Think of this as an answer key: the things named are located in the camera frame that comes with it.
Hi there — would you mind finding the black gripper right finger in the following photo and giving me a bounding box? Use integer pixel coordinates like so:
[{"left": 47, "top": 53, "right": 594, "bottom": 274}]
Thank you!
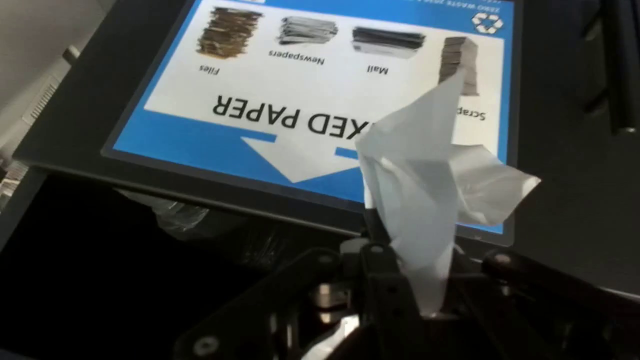
[{"left": 445, "top": 242, "right": 640, "bottom": 360}]

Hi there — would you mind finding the clear plastic bin liner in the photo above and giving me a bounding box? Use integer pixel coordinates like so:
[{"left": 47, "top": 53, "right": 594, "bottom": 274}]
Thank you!
[{"left": 117, "top": 188, "right": 348, "bottom": 268}]

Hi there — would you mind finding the blue mixed paper label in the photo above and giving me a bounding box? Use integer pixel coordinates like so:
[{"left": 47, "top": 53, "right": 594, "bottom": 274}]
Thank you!
[{"left": 101, "top": 0, "right": 521, "bottom": 245}]

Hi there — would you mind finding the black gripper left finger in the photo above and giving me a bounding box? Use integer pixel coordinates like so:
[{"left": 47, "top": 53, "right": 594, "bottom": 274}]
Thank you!
[{"left": 173, "top": 229, "right": 431, "bottom": 360}]

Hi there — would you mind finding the white paper sheet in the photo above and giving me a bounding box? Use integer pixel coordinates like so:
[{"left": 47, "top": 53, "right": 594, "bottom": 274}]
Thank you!
[{"left": 355, "top": 68, "right": 544, "bottom": 316}]

